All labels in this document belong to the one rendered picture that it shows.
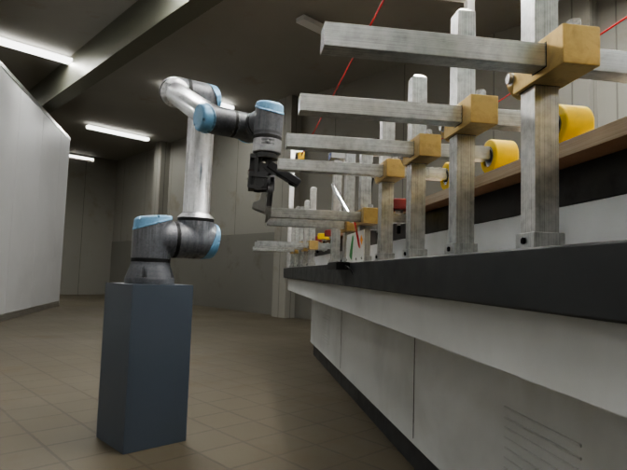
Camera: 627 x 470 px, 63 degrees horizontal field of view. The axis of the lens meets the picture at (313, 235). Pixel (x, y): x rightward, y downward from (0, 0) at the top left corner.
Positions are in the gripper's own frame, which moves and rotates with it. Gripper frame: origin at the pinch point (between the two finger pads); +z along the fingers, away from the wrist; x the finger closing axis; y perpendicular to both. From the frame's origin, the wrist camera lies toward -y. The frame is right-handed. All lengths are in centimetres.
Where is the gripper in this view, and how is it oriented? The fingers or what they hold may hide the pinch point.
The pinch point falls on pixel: (269, 218)
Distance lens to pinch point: 161.2
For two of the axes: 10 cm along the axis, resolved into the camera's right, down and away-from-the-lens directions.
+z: -0.6, 10.0, -0.8
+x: 1.4, -0.7, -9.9
